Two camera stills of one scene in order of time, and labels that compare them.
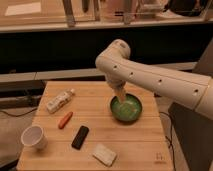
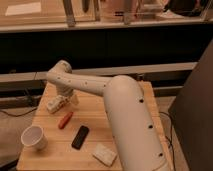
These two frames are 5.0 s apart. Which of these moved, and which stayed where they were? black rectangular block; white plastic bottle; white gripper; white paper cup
Moved: white gripper
Stayed: white plastic bottle; white paper cup; black rectangular block
